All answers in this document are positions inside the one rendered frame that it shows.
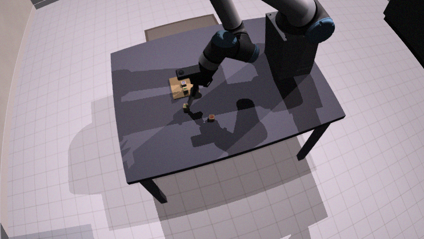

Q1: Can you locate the tan square mat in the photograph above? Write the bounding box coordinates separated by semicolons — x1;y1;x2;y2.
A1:
169;77;193;99

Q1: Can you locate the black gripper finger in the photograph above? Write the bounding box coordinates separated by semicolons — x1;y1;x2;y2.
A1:
187;81;202;107

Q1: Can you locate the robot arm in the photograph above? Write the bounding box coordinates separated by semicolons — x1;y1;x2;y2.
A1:
176;0;335;81

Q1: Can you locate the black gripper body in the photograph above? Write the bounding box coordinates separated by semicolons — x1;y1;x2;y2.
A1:
189;62;218;87

